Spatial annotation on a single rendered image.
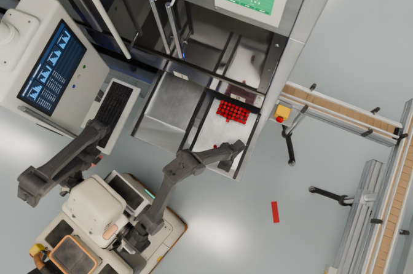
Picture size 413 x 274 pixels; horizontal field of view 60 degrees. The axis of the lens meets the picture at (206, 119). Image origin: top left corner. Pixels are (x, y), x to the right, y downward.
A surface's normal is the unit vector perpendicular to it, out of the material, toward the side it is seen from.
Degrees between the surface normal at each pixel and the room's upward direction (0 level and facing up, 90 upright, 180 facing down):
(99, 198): 42
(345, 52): 0
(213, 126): 0
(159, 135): 0
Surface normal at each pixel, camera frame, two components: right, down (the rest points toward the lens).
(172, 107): -0.04, -0.25
